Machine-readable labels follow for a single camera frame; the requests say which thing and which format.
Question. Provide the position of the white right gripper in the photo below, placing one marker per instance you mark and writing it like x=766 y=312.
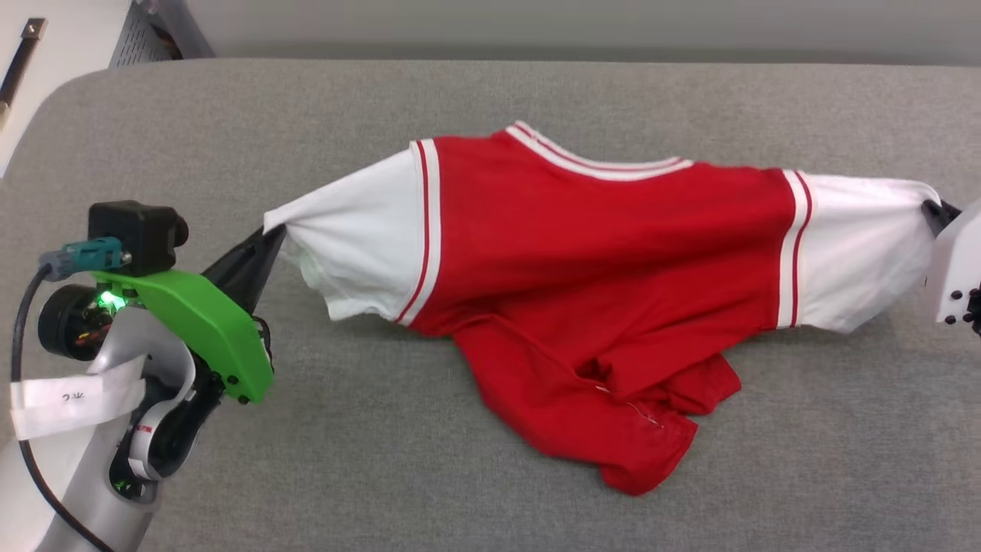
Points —
x=958 y=261

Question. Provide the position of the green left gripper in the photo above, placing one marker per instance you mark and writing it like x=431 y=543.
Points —
x=207 y=322

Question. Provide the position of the red shirt with white sleeves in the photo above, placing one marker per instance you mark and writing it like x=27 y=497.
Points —
x=575 y=268

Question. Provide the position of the white paper label tape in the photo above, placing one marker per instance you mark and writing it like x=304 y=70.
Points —
x=69 y=399

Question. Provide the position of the grey perforated metal panel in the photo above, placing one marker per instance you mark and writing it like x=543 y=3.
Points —
x=149 y=34

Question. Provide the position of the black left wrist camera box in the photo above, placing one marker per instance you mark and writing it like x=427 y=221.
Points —
x=134 y=234

